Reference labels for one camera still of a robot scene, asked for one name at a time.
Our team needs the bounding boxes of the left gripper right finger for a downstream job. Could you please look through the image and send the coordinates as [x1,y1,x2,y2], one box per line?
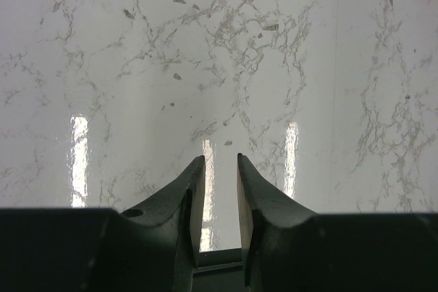
[237,155,437,291]

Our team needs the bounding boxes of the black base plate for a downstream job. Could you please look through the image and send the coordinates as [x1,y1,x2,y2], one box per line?
[191,248,249,292]

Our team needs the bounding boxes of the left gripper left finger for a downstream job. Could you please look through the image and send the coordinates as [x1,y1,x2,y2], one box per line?
[1,156,205,291]

